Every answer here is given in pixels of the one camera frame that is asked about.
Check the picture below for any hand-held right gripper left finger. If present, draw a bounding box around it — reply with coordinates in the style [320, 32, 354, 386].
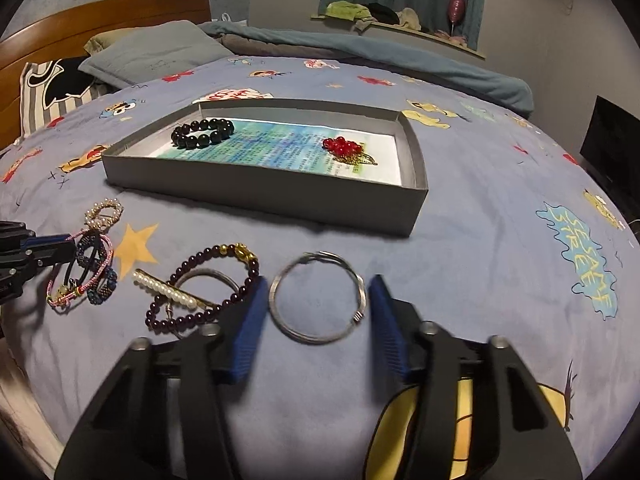
[55, 276, 271, 480]

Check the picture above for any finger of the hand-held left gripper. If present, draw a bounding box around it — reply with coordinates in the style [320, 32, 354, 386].
[22, 233, 73, 252]
[29, 242, 77, 270]

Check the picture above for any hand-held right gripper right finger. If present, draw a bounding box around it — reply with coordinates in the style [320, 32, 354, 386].
[367, 274, 583, 480]

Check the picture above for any black hair tie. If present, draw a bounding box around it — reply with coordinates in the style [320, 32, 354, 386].
[62, 245, 108, 292]

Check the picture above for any thick silver wire bangle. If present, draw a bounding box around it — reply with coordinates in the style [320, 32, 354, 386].
[269, 251, 367, 345]

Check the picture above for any pink cord bracelet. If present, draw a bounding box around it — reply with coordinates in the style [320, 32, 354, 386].
[46, 229, 114, 309]

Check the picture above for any blue bead bracelet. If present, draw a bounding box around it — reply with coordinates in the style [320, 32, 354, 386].
[75, 232, 119, 306]

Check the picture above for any thin silver bangle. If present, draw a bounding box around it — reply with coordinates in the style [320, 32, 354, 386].
[172, 268, 241, 331]

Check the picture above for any pearl ring hair tie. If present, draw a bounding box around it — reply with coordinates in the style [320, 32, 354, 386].
[84, 199, 124, 233]

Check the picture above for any purple bead bracelet gold charm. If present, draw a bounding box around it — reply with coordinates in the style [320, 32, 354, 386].
[145, 243, 261, 332]

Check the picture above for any pearl gold hair clip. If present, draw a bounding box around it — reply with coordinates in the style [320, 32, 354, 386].
[132, 269, 221, 311]

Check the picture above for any grey cardboard box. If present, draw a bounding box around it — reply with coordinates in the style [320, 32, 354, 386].
[101, 98, 429, 237]

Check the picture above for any blue cartoon printed bedsheet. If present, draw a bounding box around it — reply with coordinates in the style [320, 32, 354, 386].
[0, 55, 640, 480]

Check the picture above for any black white striped pillow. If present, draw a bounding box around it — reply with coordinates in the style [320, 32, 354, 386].
[19, 57, 108, 136]

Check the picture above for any blue-green printed paper sheet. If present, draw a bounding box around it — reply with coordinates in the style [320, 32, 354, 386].
[150, 119, 401, 186]

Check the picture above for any red bead gold leaf brooch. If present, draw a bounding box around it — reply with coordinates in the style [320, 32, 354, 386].
[322, 136, 379, 167]

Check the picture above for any olive pillow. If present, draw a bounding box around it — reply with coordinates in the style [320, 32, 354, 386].
[84, 29, 138, 56]

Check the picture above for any grey-blue pillow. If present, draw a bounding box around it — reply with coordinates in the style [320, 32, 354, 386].
[78, 20, 236, 86]

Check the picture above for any wooden headboard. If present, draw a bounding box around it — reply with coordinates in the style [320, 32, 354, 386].
[0, 0, 212, 150]

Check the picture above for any blue blanket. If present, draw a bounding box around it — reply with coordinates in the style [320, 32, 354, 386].
[197, 20, 535, 113]

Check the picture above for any grey duvet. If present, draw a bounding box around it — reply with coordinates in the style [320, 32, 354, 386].
[220, 34, 351, 61]

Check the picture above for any black monitor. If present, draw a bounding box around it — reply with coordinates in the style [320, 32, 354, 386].
[580, 95, 640, 221]

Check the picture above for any window sill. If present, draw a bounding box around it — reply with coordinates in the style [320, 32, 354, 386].
[310, 12, 487, 61]

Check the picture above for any beige cloth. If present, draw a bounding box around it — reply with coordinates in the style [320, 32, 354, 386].
[397, 7, 424, 31]

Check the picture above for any black cloth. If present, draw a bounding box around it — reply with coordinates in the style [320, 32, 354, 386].
[367, 2, 402, 26]

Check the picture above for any green cloth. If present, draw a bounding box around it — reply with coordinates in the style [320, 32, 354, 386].
[326, 1, 372, 24]

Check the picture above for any black bead bracelet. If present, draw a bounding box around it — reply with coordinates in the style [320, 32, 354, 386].
[171, 118, 235, 150]

